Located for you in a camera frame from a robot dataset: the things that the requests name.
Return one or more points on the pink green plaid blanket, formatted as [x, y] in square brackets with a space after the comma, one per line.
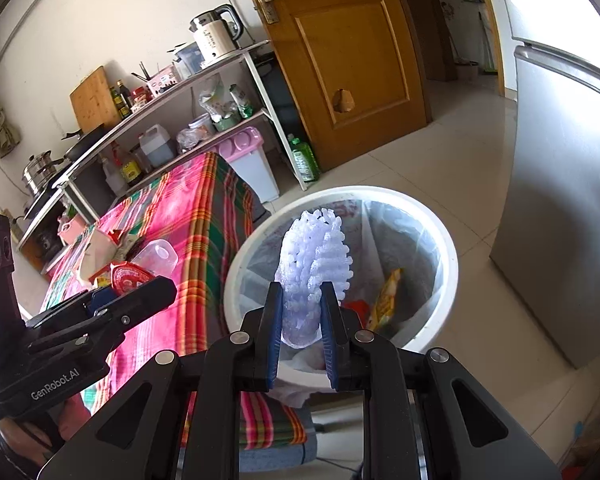
[200, 240]

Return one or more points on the clear bottle with red cap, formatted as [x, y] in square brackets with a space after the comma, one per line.
[111, 170]

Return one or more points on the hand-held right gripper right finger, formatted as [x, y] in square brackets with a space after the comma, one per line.
[330, 335]

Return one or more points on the clear plastic container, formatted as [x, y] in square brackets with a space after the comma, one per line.
[157, 255]

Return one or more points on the clear plastic pitcher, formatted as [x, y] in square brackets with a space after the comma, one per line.
[189, 57]

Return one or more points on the red lidded jar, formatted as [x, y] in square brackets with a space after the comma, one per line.
[139, 96]

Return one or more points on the black frying pan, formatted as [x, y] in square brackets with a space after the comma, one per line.
[87, 140]

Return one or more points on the white bin liner bag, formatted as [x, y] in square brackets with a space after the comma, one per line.
[410, 240]

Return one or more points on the green white packet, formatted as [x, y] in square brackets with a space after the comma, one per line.
[242, 102]

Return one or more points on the white electric kettle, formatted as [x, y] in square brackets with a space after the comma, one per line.
[212, 35]

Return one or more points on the green plastic bottle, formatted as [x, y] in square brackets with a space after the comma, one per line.
[304, 160]

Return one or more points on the white round waste bin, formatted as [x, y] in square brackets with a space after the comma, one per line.
[430, 240]

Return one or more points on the white paper carton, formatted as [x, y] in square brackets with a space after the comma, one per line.
[97, 255]

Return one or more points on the crumpled clear plastic bag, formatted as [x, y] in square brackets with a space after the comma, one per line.
[190, 137]

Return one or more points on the white plastic tub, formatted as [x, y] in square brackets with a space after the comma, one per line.
[200, 125]

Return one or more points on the silver refrigerator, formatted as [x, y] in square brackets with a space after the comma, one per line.
[555, 185]

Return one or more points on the pink utensil holder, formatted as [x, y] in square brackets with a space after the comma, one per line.
[162, 82]

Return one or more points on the yellow label oil bottle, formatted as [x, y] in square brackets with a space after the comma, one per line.
[129, 165]

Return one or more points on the pink plastic basket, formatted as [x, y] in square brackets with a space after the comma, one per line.
[70, 227]

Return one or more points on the pink lidded bin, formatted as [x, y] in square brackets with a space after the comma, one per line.
[240, 142]

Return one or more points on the white printed bag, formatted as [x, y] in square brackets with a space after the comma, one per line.
[211, 97]

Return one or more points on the black pot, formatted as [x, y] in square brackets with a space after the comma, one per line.
[46, 244]

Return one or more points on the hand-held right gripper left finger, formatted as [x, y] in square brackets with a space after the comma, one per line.
[275, 330]

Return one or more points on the red packet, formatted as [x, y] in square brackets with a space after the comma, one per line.
[355, 310]

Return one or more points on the steel steamer pot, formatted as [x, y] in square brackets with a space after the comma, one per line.
[40, 172]

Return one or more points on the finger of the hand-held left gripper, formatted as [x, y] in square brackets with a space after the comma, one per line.
[140, 297]
[101, 299]

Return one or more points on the wooden cutting board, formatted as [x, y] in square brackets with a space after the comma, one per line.
[92, 97]

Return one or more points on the white plastic jug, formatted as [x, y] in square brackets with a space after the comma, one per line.
[156, 145]

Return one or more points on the black induction cooker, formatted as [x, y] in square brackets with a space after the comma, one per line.
[42, 200]

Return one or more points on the white foam fruit net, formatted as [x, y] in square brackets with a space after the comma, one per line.
[305, 260]

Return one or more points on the yellow snack packet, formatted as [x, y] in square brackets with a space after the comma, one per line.
[387, 300]

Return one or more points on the brown wooden door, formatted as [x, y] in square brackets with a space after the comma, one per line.
[350, 35]

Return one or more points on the green basket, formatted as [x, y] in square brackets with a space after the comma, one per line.
[225, 122]

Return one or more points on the white metal shelf rack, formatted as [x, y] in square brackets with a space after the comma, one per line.
[270, 110]

